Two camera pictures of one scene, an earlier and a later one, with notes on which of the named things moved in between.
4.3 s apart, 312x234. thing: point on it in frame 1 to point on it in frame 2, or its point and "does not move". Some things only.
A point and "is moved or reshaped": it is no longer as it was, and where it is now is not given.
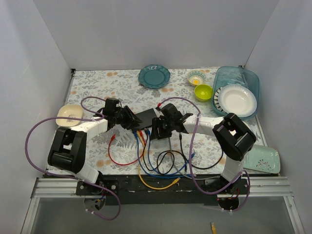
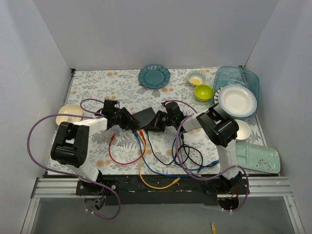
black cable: [198, 167] is moved or reshaped
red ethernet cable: [112, 139] does not move
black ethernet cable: [158, 163] to [156, 155]
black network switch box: [146, 117] does not move
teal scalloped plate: [154, 76] does not move
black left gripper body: [127, 117] does not move
